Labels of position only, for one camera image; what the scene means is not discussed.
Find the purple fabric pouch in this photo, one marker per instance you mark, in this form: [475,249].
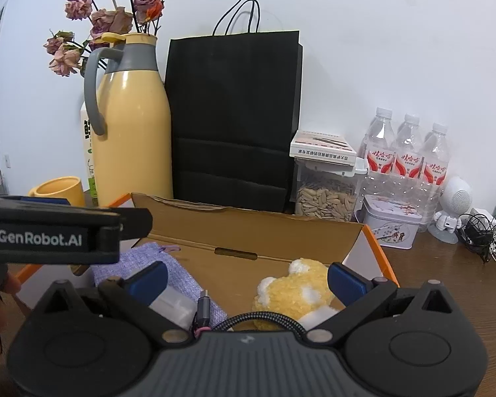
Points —
[140,257]

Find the white flat box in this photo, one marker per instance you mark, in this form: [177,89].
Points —
[322,147]

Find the yellow ceramic mug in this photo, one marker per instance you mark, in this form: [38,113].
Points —
[68,188]

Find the white milk carton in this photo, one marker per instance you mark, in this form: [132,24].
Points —
[88,151]

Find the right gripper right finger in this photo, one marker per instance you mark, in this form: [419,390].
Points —
[362,299]

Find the water bottle right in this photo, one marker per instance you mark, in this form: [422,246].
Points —
[435,160]

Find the black paper bag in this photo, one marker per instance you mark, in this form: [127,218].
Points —
[235,101]

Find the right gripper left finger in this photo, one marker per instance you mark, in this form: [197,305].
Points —
[131,298]

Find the water bottle middle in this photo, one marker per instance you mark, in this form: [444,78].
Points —
[407,146]

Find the yellow white plush toy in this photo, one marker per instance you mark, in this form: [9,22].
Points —
[303,294]

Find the dried rose bouquet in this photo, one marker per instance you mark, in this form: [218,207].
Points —
[70,55]

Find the clear plastic box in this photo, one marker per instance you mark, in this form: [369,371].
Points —
[175,307]

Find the white decorated tin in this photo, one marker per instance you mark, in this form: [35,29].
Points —
[393,223]

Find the clear seed container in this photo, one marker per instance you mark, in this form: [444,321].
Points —
[328,191]

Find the orange pumpkin cardboard box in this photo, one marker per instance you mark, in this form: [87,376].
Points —
[228,251]

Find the yellow thermos jug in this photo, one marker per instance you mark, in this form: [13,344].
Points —
[129,113]

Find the water bottle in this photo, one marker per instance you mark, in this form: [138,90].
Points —
[435,160]
[377,145]
[407,146]

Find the white robot toy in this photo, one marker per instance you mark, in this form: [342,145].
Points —
[455,200]

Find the water bottle left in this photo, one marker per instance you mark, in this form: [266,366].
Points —
[377,145]

